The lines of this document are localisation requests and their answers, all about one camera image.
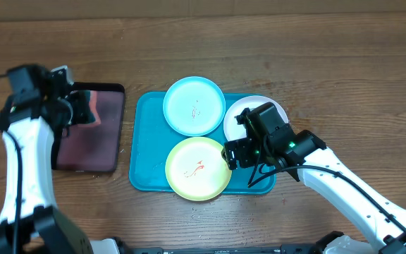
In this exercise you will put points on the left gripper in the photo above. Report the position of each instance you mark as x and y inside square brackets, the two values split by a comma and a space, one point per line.
[91, 107]

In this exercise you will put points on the light blue plate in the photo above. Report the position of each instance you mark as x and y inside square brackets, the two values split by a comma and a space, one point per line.
[194, 106]

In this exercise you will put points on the green scrub sponge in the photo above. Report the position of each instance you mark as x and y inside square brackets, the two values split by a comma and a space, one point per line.
[90, 106]

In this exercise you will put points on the black water tray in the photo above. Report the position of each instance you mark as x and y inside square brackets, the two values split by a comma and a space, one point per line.
[92, 148]

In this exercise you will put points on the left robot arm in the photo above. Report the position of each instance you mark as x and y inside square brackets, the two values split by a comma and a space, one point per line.
[42, 104]

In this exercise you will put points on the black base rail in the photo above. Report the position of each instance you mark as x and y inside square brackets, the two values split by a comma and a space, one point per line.
[111, 246]

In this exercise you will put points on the yellow-green plate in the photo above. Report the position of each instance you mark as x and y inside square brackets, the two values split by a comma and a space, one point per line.
[195, 169]

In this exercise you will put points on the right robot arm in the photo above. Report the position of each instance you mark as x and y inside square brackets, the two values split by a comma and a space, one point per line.
[271, 146]

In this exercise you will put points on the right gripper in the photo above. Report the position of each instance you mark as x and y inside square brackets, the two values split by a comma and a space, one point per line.
[242, 147]

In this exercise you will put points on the white plate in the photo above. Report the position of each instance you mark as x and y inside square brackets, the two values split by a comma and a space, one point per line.
[232, 129]

